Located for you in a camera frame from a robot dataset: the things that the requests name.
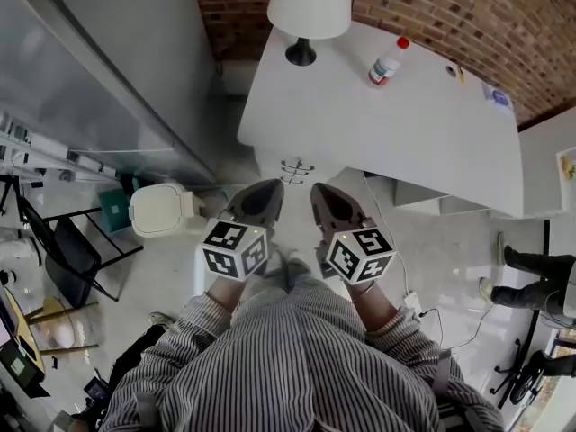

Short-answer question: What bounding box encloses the white table lamp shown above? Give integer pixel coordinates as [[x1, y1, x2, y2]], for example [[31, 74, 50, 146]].
[[266, 0, 352, 67]]

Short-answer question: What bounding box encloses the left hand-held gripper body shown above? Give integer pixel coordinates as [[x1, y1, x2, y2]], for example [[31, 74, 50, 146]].
[[196, 217, 276, 283]]

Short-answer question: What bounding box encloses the thin metal bracelet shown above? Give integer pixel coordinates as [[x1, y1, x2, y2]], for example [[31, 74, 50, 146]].
[[353, 283, 378, 303]]

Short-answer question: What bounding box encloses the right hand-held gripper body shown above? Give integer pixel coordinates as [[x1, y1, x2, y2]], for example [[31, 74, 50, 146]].
[[314, 216, 397, 284]]

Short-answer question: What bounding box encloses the teal plastic bin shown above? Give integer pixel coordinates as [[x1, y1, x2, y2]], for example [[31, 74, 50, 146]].
[[97, 186, 136, 236]]

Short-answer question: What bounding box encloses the black office chair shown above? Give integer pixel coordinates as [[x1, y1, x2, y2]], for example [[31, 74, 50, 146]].
[[490, 306, 576, 407]]

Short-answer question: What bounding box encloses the person's shoe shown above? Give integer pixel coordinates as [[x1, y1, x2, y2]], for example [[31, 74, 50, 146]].
[[265, 247, 289, 290], [287, 258, 312, 283]]

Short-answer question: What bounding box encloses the person's left forearm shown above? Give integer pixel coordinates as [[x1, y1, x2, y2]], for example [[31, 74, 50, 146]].
[[179, 276, 248, 337]]

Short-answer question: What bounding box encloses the white shelf cabinet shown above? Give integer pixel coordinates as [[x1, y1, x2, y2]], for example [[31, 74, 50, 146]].
[[517, 105, 576, 220]]

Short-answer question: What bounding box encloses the grey refrigerator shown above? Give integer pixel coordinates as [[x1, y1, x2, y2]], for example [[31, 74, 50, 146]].
[[0, 0, 221, 188]]

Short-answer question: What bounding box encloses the white shelving rack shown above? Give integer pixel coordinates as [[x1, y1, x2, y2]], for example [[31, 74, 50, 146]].
[[0, 110, 122, 184]]

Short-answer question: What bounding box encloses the wooden stool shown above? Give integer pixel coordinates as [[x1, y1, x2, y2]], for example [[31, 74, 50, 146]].
[[22, 294, 100, 359]]

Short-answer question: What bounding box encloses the black folding chair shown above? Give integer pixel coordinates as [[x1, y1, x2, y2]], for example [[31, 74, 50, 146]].
[[17, 195, 145, 310]]

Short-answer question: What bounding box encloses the cream trash bin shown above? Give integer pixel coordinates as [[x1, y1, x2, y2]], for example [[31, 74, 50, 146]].
[[128, 182, 206, 239]]

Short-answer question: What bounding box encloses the small blue white packet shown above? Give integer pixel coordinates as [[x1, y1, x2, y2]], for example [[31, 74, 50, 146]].
[[481, 82, 514, 107]]

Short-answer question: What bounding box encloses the black tripod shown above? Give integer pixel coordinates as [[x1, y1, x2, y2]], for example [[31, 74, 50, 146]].
[[0, 175, 23, 218]]

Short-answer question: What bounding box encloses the person's right shoe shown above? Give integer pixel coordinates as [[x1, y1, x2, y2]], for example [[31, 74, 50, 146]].
[[287, 258, 312, 283]]

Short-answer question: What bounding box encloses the white desk drawer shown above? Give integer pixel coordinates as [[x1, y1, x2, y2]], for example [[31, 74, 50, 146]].
[[255, 145, 325, 174]]

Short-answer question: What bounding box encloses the person's left shoe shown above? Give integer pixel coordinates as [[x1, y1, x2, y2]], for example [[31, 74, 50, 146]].
[[265, 247, 289, 290]]

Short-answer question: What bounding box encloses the clear plastic bottle red cap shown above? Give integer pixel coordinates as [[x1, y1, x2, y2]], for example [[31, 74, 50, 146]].
[[367, 36, 411, 88]]

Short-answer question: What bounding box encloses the black charger cable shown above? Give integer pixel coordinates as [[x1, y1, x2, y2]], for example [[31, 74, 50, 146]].
[[418, 306, 496, 350]]

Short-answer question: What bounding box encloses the white power strip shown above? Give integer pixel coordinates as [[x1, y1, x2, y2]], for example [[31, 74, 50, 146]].
[[402, 290, 424, 317]]

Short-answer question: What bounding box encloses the person's right forearm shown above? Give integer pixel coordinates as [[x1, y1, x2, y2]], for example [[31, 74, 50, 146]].
[[344, 281, 422, 341]]

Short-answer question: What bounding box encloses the white desk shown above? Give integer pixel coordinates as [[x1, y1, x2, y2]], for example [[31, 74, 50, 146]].
[[237, 20, 526, 220]]

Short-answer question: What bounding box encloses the white power cable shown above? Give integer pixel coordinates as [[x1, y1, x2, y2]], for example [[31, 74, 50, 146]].
[[362, 171, 413, 294]]

